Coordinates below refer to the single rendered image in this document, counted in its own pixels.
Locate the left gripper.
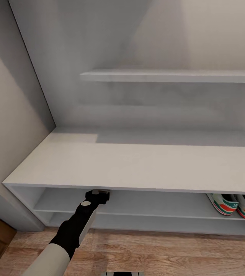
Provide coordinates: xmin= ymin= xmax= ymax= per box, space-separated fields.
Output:
xmin=86 ymin=191 xmax=109 ymax=205

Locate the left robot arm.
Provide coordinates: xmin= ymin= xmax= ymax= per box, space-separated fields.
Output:
xmin=21 ymin=189 xmax=110 ymax=276

